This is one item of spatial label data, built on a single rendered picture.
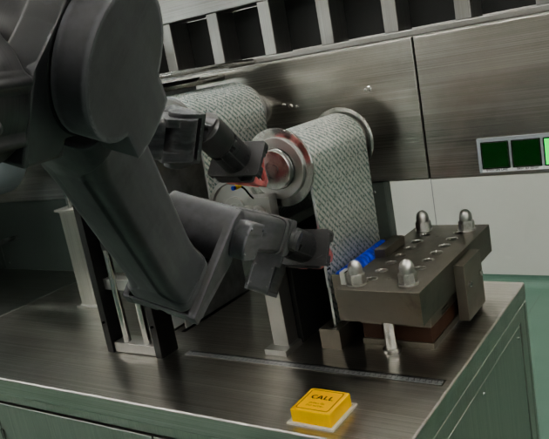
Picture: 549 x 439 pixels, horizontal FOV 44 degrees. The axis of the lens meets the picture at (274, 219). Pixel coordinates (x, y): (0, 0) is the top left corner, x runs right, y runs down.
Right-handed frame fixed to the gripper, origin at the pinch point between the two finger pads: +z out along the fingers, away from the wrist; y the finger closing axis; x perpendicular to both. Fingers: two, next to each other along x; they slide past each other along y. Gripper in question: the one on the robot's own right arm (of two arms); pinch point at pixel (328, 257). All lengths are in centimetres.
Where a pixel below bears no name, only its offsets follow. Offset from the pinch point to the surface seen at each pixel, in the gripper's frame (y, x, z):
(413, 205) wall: -97, 81, 258
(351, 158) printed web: 0.3, 21.0, 4.6
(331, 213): 0.3, 8.2, -0.8
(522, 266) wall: -37, 50, 276
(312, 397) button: 8.3, -25.2, -14.4
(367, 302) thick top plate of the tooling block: 10.0, -8.4, -2.1
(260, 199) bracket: -8.7, 8.5, -11.6
